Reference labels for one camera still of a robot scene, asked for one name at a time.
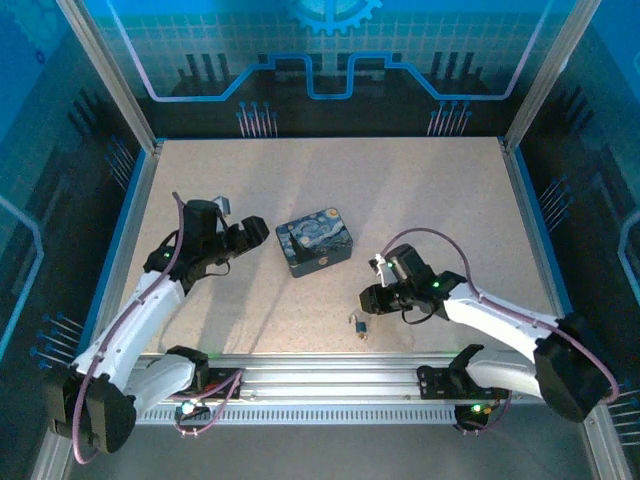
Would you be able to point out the aluminium frame post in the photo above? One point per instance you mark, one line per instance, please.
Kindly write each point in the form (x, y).
(550, 75)
(110, 75)

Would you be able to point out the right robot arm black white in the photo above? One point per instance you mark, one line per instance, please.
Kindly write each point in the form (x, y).
(500, 325)

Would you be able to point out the starry night print tin box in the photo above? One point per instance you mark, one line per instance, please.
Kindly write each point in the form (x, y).
(315, 240)

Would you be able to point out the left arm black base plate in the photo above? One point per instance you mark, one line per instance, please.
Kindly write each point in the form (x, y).
(227, 382)

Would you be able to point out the aluminium table side rail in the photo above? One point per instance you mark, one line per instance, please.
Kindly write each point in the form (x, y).
(530, 215)
(130, 215)

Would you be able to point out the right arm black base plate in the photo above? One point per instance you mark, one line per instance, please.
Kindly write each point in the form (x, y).
(432, 382)

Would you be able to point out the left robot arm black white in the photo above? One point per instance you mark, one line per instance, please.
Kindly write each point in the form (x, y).
(135, 325)

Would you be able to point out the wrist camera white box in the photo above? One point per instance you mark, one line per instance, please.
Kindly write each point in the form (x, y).
(223, 205)
(381, 267)

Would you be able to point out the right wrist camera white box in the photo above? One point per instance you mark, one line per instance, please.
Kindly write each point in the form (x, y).
(381, 267)

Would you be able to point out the small silver blue padlock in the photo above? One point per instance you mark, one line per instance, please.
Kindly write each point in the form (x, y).
(359, 326)

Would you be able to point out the aluminium mounting rail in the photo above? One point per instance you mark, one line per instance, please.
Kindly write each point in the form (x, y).
(325, 375)

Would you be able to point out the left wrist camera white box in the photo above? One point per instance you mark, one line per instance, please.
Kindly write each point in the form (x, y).
(223, 205)

